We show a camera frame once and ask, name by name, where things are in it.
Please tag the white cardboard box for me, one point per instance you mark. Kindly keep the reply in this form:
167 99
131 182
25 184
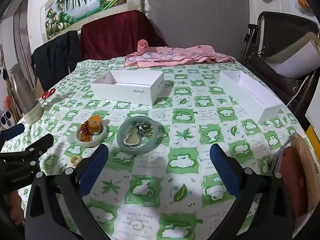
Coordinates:
130 92

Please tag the white electric appliance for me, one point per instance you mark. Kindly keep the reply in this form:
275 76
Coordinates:
5 120

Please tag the metal kettle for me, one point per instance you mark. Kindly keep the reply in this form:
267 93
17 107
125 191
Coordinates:
23 92

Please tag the silver-framed jade gourd pendant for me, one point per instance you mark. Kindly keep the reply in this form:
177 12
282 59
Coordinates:
132 137

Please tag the orange bead pendant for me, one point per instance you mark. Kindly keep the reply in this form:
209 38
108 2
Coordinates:
84 132

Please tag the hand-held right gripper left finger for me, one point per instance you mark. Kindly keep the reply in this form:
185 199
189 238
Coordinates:
92 170

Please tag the orange wall ornament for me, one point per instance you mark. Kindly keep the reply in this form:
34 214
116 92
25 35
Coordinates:
303 2

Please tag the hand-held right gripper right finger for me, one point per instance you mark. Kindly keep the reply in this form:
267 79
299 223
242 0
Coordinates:
225 165

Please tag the pink floral cloth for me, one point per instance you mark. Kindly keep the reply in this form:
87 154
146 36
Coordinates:
175 56

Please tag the dark red cloth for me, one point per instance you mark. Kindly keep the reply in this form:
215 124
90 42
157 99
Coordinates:
117 35

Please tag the person's left hand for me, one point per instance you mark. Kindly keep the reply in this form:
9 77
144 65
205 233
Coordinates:
17 207

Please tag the black jacket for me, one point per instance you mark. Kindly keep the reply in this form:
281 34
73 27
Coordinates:
57 57

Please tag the white box lid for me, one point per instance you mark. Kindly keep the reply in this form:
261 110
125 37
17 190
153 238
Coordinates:
250 90

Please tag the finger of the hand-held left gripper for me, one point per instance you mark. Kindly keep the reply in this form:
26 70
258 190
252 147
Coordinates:
11 132
37 145

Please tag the red scissors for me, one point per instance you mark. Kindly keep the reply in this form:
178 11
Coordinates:
47 93

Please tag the green jade bangle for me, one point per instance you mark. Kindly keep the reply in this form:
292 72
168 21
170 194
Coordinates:
140 151

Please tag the landscape wall painting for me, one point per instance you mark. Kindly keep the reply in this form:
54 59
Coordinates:
82 2

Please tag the black folding chair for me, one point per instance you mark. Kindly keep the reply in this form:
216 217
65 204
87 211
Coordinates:
277 30

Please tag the white jade bangle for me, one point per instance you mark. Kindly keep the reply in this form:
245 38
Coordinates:
90 143

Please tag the green checked tablecloth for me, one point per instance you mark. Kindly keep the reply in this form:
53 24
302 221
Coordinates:
187 120

